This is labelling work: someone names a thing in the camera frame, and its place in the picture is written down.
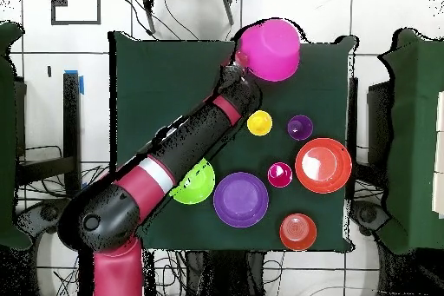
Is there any pink bowl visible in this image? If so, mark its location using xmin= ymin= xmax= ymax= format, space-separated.
xmin=235 ymin=18 xmax=302 ymax=82

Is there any yellow cup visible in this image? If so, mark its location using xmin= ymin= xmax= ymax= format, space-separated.
xmin=246 ymin=109 xmax=274 ymax=137

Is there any purple cup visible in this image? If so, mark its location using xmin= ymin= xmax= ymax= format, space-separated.
xmin=286 ymin=114 xmax=314 ymax=141

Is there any red cup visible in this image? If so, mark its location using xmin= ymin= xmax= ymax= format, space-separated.
xmin=266 ymin=161 xmax=293 ymax=188

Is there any large orange bowl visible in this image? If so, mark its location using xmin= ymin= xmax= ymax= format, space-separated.
xmin=294 ymin=137 xmax=353 ymax=194

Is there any green bowl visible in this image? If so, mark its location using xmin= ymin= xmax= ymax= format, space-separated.
xmin=168 ymin=157 xmax=216 ymax=206

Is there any purple bowl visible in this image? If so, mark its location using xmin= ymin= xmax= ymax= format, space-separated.
xmin=212 ymin=171 xmax=270 ymax=228

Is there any blue tape strip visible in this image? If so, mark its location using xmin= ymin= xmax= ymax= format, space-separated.
xmin=64 ymin=69 xmax=85 ymax=95

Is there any black metal stand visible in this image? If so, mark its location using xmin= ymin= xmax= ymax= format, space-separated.
xmin=13 ymin=71 xmax=82 ymax=200

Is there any small orange bowl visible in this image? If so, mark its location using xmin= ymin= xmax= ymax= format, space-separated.
xmin=278 ymin=213 xmax=317 ymax=252

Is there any neighbouring dark green tablecloth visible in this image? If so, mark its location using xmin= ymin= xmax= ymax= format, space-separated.
xmin=377 ymin=27 xmax=444 ymax=255
xmin=0 ymin=20 xmax=32 ymax=250

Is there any grey pedestal leg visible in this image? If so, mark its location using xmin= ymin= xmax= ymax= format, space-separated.
xmin=15 ymin=198 xmax=72 ymax=238
xmin=349 ymin=200 xmax=391 ymax=236

